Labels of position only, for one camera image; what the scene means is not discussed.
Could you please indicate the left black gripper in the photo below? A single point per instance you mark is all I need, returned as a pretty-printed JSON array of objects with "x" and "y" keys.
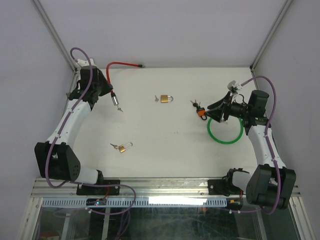
[{"x": 108, "y": 87}]

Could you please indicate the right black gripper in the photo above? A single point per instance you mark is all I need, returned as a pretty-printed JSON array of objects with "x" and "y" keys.
[{"x": 216, "y": 114}]

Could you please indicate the red cable lock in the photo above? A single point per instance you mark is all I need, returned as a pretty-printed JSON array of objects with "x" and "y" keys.
[{"x": 109, "y": 80}]

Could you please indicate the orange black padlock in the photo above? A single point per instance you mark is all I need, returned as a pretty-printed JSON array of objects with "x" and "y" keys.
[{"x": 201, "y": 113}]

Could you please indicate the green cable lock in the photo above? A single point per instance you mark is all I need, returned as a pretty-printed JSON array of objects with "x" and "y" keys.
[{"x": 226, "y": 132}]

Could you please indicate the large brass padlock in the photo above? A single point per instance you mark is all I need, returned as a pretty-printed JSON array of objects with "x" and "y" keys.
[{"x": 166, "y": 98}]

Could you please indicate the small brass padlock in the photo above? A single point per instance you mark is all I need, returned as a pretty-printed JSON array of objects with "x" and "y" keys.
[{"x": 122, "y": 148}]

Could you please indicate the black head key bunch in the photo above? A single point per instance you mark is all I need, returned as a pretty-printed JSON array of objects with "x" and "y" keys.
[{"x": 195, "y": 104}]

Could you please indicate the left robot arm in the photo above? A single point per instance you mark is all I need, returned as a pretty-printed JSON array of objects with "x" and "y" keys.
[{"x": 55, "y": 157}]

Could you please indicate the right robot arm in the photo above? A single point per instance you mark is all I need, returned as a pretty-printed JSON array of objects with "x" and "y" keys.
[{"x": 272, "y": 183}]

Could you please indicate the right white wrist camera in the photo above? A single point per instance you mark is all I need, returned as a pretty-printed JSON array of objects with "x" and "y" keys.
[{"x": 234, "y": 88}]

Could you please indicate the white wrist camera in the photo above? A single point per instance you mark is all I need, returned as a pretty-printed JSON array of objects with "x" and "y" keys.
[
  {"x": 84, "y": 64},
  {"x": 234, "y": 88}
]

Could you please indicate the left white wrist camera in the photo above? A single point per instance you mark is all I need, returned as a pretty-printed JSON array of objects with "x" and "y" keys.
[{"x": 84, "y": 64}]

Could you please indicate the right black mount plate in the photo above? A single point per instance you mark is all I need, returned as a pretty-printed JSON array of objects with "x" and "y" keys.
[{"x": 216, "y": 187}]

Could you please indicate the black mount plate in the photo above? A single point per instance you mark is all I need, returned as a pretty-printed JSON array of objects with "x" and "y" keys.
[
  {"x": 216, "y": 187},
  {"x": 111, "y": 190}
]

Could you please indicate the left aluminium frame post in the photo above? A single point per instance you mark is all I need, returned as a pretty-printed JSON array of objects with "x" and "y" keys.
[{"x": 53, "y": 33}]

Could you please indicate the aluminium frame post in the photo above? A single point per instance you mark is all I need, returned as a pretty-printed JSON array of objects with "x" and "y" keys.
[
  {"x": 53, "y": 33},
  {"x": 273, "y": 29}
]

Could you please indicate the left black mount plate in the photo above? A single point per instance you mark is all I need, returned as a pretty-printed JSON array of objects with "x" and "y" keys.
[{"x": 111, "y": 190}]

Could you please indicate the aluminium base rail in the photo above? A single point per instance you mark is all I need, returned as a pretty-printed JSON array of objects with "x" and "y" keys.
[{"x": 193, "y": 187}]

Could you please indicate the slotted cable duct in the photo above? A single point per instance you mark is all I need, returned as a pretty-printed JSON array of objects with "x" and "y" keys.
[{"x": 139, "y": 202}]

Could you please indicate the right aluminium frame post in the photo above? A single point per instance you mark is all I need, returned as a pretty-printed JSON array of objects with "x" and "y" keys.
[{"x": 273, "y": 29}]

